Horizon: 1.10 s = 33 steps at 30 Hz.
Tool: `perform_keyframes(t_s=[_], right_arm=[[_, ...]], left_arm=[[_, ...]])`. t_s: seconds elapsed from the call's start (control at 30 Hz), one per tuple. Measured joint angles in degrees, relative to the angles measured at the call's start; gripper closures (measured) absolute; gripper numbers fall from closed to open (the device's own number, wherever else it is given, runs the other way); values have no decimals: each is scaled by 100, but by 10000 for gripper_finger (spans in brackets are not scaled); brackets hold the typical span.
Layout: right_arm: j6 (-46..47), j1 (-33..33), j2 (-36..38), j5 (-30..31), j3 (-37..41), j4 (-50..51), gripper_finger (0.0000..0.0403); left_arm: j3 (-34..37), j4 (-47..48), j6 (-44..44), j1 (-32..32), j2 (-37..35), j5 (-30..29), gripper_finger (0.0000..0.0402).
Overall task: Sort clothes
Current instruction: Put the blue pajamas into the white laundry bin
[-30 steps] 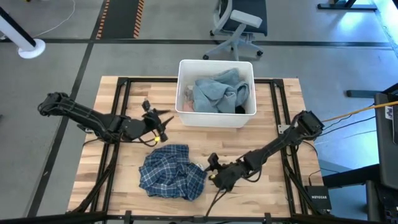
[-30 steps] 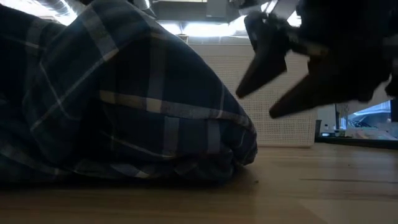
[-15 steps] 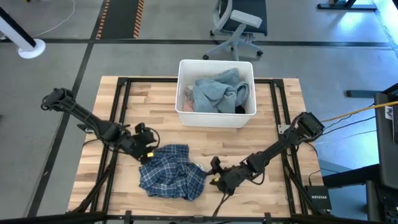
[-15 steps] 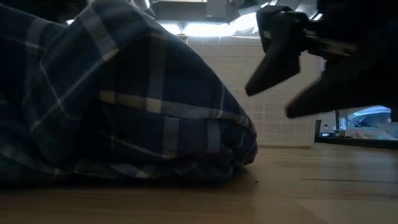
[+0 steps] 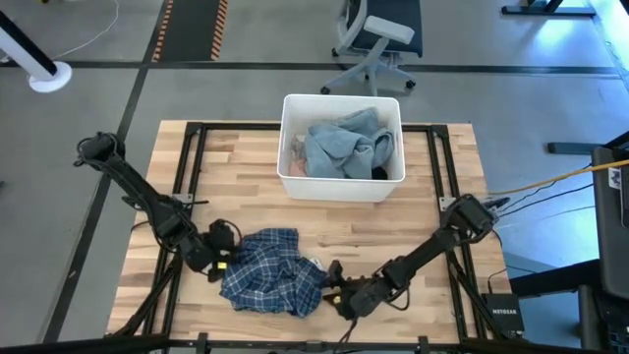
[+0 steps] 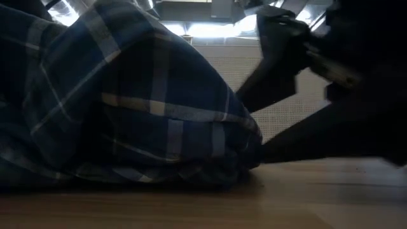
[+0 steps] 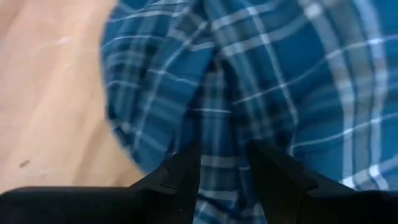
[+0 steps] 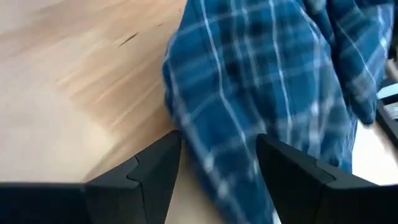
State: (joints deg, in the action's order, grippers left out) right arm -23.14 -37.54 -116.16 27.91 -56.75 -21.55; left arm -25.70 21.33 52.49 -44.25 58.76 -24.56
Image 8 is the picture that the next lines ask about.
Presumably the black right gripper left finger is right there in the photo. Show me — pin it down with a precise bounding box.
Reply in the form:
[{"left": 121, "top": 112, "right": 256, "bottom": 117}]
[{"left": 0, "top": 129, "right": 182, "bottom": 224}]

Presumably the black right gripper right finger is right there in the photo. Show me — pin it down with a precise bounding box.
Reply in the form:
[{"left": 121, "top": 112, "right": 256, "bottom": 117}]
[{"left": 255, "top": 133, "right": 398, "bottom": 224}]

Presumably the blue plaid garment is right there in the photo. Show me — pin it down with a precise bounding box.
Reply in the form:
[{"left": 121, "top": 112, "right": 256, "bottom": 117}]
[{"left": 161, "top": 0, "right": 397, "bottom": 224}]

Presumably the black metal table frame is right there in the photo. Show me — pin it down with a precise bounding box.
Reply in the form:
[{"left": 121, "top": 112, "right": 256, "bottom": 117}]
[{"left": 374, "top": 77, "right": 398, "bottom": 147}]

